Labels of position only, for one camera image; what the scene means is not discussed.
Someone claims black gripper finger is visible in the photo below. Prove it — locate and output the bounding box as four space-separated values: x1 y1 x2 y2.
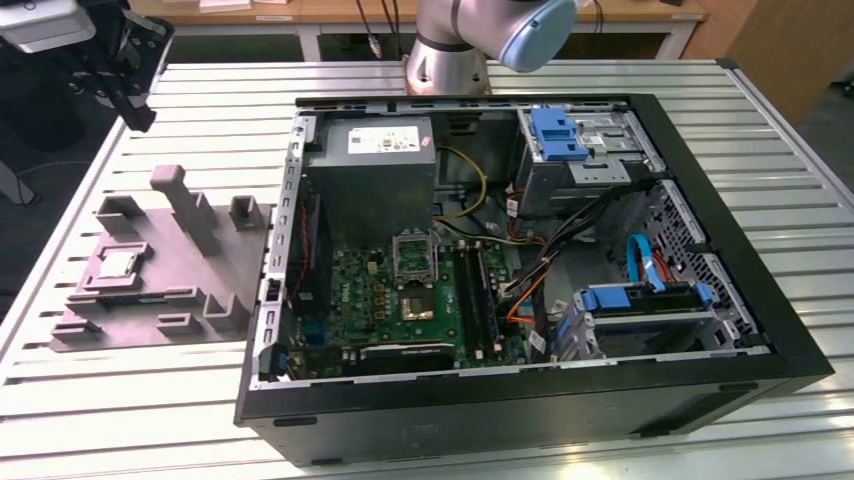
116 17 177 133

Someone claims silver CPU green edge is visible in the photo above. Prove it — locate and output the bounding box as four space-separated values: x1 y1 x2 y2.
96 251 143 279

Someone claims metal socket cover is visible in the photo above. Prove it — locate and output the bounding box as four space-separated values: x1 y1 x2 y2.
391 229 439 290

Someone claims CPU socket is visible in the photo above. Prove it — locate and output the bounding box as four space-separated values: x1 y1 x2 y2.
398 291 438 323

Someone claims wooden desk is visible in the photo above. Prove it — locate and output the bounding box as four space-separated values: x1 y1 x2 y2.
126 0 710 62

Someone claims dark office chair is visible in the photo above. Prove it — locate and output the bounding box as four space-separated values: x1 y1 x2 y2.
0 49 95 154

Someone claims grey power supply unit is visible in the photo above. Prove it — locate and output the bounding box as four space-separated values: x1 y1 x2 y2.
303 115 442 241

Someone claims grey plastic parts rack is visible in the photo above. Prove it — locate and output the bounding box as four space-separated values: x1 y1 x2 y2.
47 163 279 354

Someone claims green motherboard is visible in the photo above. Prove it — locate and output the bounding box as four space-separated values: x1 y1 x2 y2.
279 227 535 379

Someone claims black RAM slot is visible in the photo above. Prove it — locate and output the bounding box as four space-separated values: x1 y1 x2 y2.
471 239 506 351
454 239 487 359

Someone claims black graphics card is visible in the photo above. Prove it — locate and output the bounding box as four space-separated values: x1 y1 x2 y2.
343 341 459 375

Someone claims metal optical drive cage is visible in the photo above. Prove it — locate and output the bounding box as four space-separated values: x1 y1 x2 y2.
517 105 669 217

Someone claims blue disk carrier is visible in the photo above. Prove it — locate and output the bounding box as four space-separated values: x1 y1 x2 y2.
578 282 717 315

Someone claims black PC case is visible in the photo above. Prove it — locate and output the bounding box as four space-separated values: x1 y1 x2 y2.
233 92 837 469

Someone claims wooden cabinet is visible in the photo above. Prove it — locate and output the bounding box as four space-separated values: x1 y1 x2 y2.
684 0 854 126

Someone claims metal disk cage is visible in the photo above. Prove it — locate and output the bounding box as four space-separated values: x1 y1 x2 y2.
570 279 773 360

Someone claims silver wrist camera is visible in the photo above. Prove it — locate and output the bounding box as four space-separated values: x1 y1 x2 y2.
0 0 99 54

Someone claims dangling cable with plug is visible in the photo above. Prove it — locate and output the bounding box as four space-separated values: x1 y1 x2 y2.
355 0 386 57

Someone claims yellow wire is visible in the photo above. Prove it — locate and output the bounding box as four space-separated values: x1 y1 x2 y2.
431 144 489 220

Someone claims blue plastic drive bracket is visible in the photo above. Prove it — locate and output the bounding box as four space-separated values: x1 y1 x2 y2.
530 107 590 163

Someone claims black cable bundle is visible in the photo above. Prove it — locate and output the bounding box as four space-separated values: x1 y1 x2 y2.
503 182 646 297

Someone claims orange wire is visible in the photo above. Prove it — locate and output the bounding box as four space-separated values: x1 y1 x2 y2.
505 287 557 327

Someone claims light blue wire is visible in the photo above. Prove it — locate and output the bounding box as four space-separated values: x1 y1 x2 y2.
626 233 669 294

